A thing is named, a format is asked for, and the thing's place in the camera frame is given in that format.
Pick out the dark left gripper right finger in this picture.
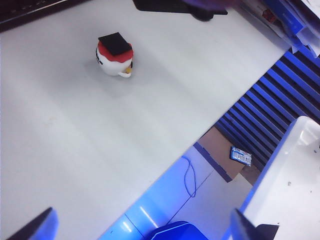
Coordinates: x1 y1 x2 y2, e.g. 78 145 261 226
229 208 280 240

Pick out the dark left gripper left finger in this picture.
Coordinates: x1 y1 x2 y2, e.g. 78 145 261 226
0 206 60 240

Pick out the white flat-headed doll red cap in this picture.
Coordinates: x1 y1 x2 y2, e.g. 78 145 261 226
94 32 135 80

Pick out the black flat monitor base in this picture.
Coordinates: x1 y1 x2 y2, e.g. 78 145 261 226
132 0 229 22

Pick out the white plastic storage box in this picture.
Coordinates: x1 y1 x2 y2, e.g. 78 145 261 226
241 115 320 240

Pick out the blue plastic bin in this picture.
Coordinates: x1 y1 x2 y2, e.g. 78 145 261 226
143 220 210 240

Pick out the blue printed packet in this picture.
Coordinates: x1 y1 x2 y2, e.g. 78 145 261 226
229 146 253 167

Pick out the brown cardboard box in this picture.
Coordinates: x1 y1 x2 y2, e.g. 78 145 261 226
193 124 262 183

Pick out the blue slatted panel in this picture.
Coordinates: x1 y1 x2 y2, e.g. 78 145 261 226
214 48 320 176

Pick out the black mechanical keyboard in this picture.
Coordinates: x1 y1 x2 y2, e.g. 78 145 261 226
0 0 93 33

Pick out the blue file tray with papers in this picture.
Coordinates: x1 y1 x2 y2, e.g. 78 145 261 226
239 0 320 57

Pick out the thin blue cable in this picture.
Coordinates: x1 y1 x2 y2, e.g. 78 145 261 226
181 154 197 198

